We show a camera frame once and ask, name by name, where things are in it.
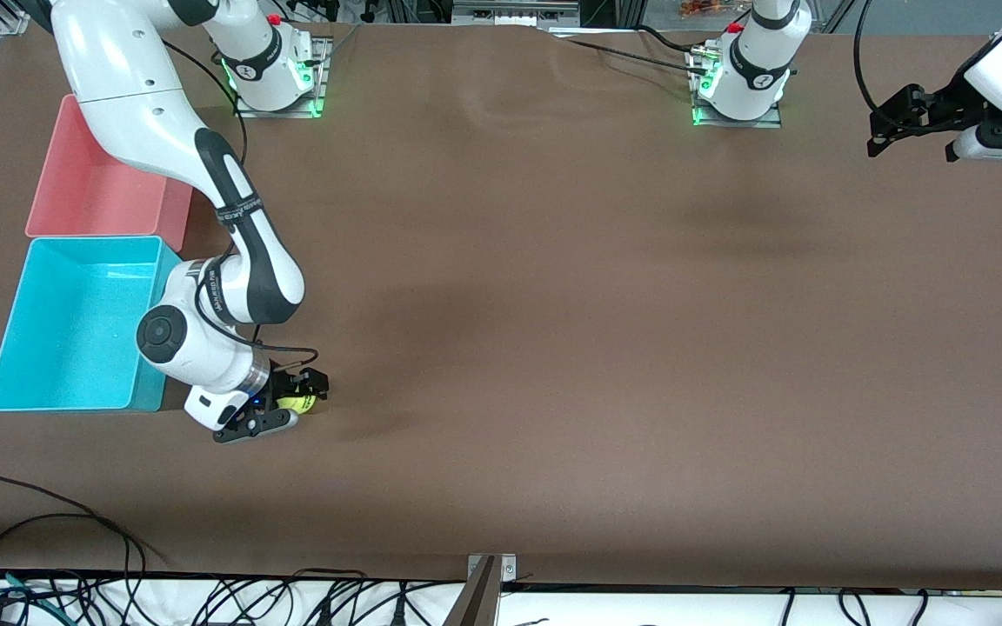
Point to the orange background items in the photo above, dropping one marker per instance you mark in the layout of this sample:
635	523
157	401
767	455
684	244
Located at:
703	7

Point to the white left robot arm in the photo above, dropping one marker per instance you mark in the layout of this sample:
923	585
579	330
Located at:
753	69

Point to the pink plastic bin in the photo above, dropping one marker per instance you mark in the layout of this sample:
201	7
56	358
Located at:
92	191

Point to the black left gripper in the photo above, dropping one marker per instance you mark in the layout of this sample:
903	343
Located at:
942	104

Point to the blue plastic bin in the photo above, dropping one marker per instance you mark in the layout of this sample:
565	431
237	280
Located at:
66	330

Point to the silver background device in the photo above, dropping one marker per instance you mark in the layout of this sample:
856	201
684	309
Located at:
514	12

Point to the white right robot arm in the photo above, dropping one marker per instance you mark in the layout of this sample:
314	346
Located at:
136	96

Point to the silver table edge bracket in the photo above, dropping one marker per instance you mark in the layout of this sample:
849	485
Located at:
508	569

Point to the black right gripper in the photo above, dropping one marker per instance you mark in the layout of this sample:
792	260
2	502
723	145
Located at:
280	389

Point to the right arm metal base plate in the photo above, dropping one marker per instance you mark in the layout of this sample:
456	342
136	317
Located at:
320	78

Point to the yellow tennis ball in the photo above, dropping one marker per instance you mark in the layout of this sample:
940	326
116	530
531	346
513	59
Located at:
299	403

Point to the dark metal strut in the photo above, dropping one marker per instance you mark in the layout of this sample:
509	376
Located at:
477	600

